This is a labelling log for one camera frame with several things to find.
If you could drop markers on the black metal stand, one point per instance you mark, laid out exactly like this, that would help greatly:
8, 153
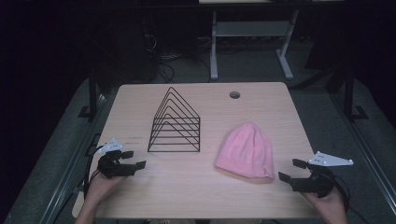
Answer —
92, 93
350, 93

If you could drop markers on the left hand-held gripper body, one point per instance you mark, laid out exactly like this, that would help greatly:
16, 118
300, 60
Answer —
115, 166

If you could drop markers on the white metal desk frame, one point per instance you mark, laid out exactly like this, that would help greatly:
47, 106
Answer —
249, 28

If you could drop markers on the person's left hand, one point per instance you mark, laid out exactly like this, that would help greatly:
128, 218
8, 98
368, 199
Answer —
101, 188

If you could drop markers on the person's right hand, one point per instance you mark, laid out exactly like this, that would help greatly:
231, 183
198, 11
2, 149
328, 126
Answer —
328, 207

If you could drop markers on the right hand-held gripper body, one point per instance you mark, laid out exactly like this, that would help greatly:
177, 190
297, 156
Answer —
317, 183

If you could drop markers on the pink knit beanie hat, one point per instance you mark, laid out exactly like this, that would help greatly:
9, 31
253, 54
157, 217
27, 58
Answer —
247, 152

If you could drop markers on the aluminium floor rail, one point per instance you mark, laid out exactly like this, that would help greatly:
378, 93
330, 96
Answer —
367, 149
73, 161

